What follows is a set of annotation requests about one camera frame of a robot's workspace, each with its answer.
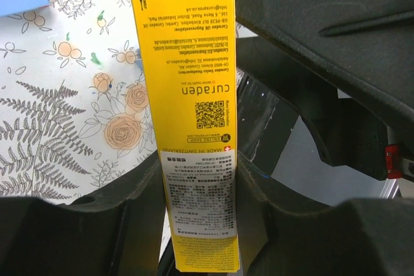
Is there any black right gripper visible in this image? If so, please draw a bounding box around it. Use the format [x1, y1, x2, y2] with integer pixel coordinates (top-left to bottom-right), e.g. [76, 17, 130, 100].
[236, 0, 413, 180]

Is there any small yellow box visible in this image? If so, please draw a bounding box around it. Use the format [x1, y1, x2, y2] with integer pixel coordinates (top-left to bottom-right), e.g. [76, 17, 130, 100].
[132, 0, 240, 273]

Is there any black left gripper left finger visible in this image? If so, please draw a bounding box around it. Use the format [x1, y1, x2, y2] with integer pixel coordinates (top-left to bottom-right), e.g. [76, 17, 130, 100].
[1, 153, 166, 275]

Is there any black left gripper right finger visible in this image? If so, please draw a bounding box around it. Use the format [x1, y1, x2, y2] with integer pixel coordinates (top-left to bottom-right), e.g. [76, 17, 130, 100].
[237, 154, 413, 275]

